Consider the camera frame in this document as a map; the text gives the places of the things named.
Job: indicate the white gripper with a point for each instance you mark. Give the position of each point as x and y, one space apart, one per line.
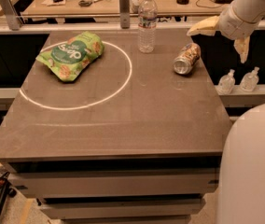
234 22

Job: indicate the orange soda can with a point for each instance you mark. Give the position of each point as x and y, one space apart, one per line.
187 58

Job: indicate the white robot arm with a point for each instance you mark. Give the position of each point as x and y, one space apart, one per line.
241 188

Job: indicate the left sanitizer bottle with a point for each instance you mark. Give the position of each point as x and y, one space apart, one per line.
226 83

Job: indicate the clear plastic water bottle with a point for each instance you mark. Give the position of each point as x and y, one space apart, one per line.
147 22

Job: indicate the white power strip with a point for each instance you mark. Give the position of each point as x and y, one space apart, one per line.
134 5

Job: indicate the black sunglasses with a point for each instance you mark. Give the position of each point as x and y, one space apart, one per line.
84 3

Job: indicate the green snack chip bag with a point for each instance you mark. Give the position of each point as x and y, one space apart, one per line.
67 60

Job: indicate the middle metal bracket post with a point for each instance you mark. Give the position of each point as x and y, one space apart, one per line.
124 12

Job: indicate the metal bracket post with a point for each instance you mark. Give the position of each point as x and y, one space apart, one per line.
13 20
124 12

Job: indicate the left metal bracket post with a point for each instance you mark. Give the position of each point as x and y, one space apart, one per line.
13 20

